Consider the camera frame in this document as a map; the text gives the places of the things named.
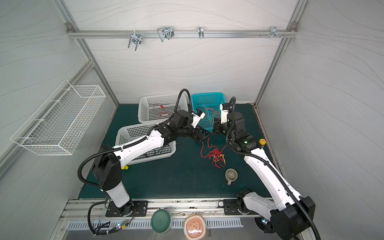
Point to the right metal bracket clamp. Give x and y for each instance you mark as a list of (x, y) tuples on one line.
[(273, 34)]

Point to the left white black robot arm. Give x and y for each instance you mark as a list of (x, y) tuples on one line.
[(109, 163)]

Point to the pink lidded food container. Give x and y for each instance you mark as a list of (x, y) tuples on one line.
[(195, 227)]

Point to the white plastic basket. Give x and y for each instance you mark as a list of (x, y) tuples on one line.
[(145, 111), (134, 147)]

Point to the red alligator clip lead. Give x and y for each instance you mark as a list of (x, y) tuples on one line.
[(161, 112)]

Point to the small metal hook clamp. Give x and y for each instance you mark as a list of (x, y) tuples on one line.
[(201, 32)]

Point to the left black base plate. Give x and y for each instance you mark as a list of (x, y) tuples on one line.
[(130, 209)]

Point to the teal plastic basket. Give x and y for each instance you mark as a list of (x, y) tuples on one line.
[(209, 103)]

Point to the aluminium cross rail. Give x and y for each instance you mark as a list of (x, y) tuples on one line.
[(179, 34)]

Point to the loose wiring harness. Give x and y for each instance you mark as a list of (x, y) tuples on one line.
[(111, 228)]

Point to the left metal u-bolt clamp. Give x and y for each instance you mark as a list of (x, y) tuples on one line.
[(135, 40)]

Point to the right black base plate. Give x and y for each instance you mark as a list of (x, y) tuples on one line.
[(231, 207)]

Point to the brown sauce bottle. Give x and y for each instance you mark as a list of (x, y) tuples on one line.
[(262, 142)]

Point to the metal u-bolt clamp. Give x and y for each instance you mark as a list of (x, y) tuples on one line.
[(165, 32), (135, 40)]

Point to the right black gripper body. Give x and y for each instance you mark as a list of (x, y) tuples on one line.
[(219, 126)]

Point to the beige ceramic mug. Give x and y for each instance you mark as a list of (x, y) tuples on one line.
[(231, 175)]

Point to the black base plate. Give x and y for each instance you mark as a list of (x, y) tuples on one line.
[(130, 209), (231, 207)]

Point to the white wire wall basket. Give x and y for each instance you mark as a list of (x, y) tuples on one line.
[(58, 125)]

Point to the green round lid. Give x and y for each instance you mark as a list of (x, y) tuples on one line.
[(161, 221)]

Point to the middle metal u-bolt clamp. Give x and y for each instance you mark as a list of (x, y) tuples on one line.
[(165, 32)]

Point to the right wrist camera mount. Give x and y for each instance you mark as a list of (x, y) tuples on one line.
[(224, 113)]

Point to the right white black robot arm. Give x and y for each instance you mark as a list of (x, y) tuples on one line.
[(288, 212)]

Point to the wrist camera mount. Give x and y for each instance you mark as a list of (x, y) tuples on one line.
[(197, 116), (224, 113)]

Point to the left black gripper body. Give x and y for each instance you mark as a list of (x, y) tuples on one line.
[(188, 126)]

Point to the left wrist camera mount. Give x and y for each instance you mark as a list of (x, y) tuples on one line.
[(197, 116)]

